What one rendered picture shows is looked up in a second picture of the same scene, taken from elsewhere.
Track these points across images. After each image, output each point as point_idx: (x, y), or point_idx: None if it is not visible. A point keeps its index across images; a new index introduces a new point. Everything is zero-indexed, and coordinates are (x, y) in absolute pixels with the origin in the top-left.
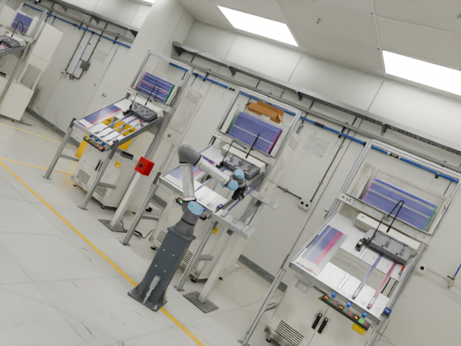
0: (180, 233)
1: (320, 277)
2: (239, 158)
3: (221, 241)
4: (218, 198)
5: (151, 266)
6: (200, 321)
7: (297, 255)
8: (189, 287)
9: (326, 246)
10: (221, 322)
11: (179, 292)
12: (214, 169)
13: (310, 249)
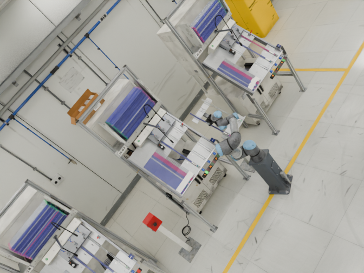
0: (265, 155)
1: (260, 77)
2: (153, 129)
3: None
4: (200, 143)
5: (277, 177)
6: (275, 155)
7: (247, 89)
8: (236, 173)
9: (236, 71)
10: (264, 147)
11: (252, 175)
12: (236, 125)
13: (240, 80)
